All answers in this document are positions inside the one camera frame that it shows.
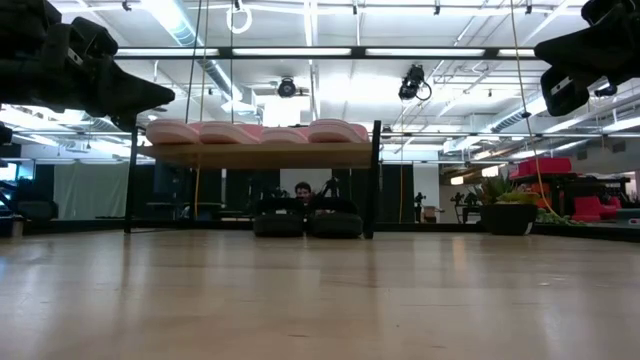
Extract yellow vertical strap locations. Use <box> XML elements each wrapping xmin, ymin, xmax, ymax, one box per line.
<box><xmin>193</xmin><ymin>167</ymin><xmax>202</xmax><ymax>221</ymax></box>

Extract person behind the shelf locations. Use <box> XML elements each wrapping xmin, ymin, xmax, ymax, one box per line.
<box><xmin>293</xmin><ymin>181</ymin><xmax>314</xmax><ymax>206</ymax></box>

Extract potted succulent plant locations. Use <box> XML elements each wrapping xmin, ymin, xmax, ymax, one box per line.
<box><xmin>472</xmin><ymin>173</ymin><xmax>542</xmax><ymax>236</ymax></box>

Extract hanging yellow cable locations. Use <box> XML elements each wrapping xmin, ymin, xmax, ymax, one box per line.
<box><xmin>508</xmin><ymin>0</ymin><xmax>564</xmax><ymax>221</ymax></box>

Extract black slide sandal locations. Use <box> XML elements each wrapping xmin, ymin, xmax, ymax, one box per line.
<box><xmin>306</xmin><ymin>196</ymin><xmax>365</xmax><ymax>239</ymax></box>
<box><xmin>253</xmin><ymin>198</ymin><xmax>305</xmax><ymax>238</ymax></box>

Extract wooden shelf with black frame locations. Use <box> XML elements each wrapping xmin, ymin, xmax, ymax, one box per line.
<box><xmin>123</xmin><ymin>119</ymin><xmax>382</xmax><ymax>240</ymax></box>

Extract round black ceiling device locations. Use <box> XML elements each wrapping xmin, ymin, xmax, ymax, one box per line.
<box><xmin>277</xmin><ymin>76</ymin><xmax>298</xmax><ymax>99</ymax></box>

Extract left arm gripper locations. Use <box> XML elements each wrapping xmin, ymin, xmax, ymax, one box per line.
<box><xmin>49</xmin><ymin>16</ymin><xmax>176</xmax><ymax>134</ymax></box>

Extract black overhead camera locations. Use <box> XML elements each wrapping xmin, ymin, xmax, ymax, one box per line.
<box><xmin>398</xmin><ymin>63</ymin><xmax>433</xmax><ymax>102</ymax></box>

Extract white hanging ring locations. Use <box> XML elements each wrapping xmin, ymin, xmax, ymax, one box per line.
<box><xmin>225</xmin><ymin>3</ymin><xmax>254</xmax><ymax>35</ymax></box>

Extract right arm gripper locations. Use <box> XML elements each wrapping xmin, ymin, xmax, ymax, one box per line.
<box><xmin>533</xmin><ymin>24</ymin><xmax>640</xmax><ymax>117</ymax></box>

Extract red plastic parts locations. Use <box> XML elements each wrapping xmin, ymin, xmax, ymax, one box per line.
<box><xmin>572</xmin><ymin>195</ymin><xmax>624</xmax><ymax>224</ymax></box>

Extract red storage bins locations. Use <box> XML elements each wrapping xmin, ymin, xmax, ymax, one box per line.
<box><xmin>509</xmin><ymin>156</ymin><xmax>574</xmax><ymax>178</ymax></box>

